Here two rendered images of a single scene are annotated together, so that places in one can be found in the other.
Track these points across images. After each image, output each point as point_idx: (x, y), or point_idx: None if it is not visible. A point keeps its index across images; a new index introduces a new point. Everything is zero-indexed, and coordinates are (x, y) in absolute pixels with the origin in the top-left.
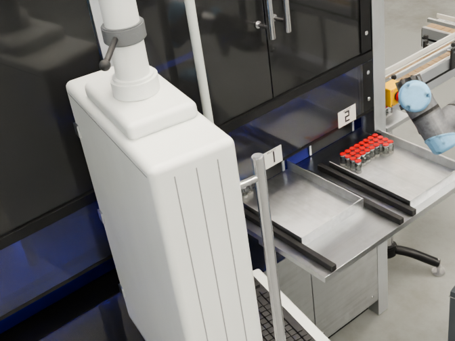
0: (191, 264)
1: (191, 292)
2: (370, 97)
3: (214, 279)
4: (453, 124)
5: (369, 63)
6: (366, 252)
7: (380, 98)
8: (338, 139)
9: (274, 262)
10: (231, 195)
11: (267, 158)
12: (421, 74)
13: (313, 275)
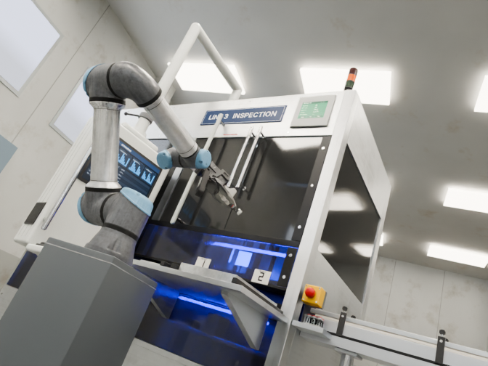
0: (70, 151)
1: (62, 162)
2: (285, 276)
3: (67, 160)
4: (172, 149)
5: (293, 250)
6: (133, 261)
7: (294, 285)
8: None
9: (78, 165)
10: (91, 130)
11: (200, 261)
12: (385, 335)
13: None
